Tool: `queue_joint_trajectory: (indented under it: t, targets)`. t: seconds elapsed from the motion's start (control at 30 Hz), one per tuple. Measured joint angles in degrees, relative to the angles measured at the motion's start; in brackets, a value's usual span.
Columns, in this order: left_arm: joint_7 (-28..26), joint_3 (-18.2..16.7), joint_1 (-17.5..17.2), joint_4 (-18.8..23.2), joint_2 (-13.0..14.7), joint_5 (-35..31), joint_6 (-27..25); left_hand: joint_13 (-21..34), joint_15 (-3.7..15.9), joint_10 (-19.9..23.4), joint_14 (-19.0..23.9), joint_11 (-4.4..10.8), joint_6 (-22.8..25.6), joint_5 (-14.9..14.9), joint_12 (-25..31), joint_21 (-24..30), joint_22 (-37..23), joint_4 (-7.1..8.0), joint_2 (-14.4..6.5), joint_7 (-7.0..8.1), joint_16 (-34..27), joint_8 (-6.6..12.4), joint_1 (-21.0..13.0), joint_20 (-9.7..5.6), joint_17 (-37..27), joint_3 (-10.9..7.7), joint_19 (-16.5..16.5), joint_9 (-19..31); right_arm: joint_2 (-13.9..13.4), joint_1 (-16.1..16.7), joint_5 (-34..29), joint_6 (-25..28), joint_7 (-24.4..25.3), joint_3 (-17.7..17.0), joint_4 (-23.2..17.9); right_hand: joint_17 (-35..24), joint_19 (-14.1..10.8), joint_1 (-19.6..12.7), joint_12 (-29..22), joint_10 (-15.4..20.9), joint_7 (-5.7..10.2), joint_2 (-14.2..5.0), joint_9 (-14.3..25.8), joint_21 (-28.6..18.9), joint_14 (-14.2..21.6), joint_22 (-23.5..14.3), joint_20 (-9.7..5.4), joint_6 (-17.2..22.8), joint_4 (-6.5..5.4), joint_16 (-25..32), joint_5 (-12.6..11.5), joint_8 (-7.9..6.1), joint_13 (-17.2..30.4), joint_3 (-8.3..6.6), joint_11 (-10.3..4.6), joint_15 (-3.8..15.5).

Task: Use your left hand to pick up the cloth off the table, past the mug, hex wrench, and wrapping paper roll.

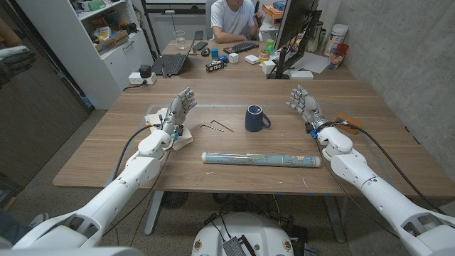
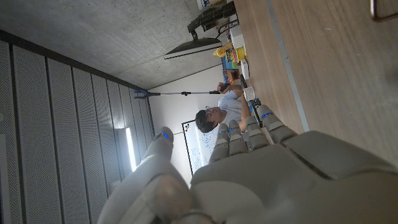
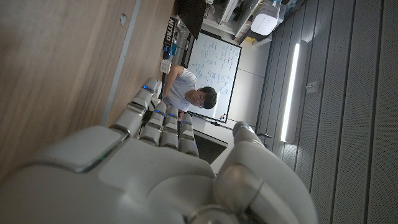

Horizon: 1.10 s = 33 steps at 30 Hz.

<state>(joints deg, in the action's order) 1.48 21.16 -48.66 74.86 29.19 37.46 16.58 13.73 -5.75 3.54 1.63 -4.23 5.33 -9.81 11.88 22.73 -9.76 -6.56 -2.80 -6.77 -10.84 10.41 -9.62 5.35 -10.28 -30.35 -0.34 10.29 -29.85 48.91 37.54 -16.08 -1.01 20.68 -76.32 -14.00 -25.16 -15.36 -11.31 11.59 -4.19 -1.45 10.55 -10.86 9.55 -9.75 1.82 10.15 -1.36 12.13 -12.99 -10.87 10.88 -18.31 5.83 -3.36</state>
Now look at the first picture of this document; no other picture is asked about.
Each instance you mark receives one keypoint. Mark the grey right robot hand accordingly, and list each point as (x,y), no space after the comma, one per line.
(310,106)

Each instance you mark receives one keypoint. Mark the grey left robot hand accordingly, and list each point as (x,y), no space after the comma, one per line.
(177,110)

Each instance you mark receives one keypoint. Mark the beige cloth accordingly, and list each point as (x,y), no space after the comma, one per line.
(184,140)

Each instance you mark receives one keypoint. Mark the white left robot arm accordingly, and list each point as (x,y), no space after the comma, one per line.
(117,192)

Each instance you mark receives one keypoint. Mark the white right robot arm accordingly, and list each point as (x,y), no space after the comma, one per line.
(373,192)

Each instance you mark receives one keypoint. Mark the striped hex wrench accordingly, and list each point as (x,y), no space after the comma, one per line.
(213,128)

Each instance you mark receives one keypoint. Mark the dark hex wrench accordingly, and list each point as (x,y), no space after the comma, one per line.
(224,126)

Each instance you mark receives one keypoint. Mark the navy blue mug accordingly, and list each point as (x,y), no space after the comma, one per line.
(254,121)

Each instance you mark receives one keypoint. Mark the blue tape roll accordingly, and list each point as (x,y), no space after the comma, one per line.
(223,59)

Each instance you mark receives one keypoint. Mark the map print wrapping paper roll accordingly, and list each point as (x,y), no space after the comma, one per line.
(259,160)

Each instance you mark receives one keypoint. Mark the white long flat box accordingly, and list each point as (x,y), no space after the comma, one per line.
(301,75)

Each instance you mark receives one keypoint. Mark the white paper sheet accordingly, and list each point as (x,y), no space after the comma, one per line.
(314,64)

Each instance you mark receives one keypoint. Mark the black laptop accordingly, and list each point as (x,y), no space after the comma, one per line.
(170,64)

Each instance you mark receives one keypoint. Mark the brown wooden brick block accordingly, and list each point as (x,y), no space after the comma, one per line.
(354,125)

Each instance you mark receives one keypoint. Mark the black power adapter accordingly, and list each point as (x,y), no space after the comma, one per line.
(145,71)

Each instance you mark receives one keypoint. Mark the white power strip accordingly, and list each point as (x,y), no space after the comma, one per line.
(134,79)

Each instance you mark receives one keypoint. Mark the red snack cup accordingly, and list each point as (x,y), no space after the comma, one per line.
(336,58)

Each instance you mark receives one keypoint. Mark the white square box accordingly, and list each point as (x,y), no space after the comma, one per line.
(268,67)

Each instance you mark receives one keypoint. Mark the black NITRO box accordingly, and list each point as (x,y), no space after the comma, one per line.
(215,66)

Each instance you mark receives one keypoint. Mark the blue cube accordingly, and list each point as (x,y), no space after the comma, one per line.
(214,53)

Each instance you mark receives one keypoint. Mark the black phone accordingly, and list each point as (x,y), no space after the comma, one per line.
(200,46)

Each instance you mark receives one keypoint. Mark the clear drinking glass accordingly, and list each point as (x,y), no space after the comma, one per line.
(180,41)

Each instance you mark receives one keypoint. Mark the green plastic object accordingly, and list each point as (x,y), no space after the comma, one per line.
(270,46)

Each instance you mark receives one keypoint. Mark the white canister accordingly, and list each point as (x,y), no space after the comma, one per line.
(336,37)

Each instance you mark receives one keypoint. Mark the small white flat box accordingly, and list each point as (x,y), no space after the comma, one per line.
(252,59)

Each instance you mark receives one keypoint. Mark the white cube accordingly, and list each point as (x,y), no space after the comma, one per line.
(233,58)

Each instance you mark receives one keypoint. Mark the black keyboard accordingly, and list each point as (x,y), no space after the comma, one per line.
(241,47)

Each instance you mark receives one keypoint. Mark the black floor fan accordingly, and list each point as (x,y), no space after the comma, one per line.
(174,200)

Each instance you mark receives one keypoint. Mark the black computer monitor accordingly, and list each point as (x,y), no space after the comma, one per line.
(295,17)

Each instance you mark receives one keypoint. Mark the cardboard box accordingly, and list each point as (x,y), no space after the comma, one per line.
(112,42)

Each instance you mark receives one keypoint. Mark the orange tray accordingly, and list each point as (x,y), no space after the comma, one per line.
(273,11)

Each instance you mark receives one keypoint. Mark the black handheld device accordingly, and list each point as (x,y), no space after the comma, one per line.
(258,14)

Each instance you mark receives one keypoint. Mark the grey table leg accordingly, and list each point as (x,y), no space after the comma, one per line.
(334,220)
(153,213)

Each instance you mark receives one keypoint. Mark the person in white t-shirt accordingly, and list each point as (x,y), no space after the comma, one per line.
(231,17)

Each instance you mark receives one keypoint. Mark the white shelf cabinet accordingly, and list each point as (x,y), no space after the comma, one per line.
(71,53)

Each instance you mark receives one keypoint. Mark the white robot torso base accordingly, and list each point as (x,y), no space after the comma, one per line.
(263,231)

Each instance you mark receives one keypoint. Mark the black teleoperation glove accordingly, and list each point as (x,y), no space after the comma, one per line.
(16,62)

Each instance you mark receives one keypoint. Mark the grey sneaker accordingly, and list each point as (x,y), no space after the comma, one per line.
(39,218)

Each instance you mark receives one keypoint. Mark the blue jeans leg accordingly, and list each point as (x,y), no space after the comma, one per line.
(12,227)

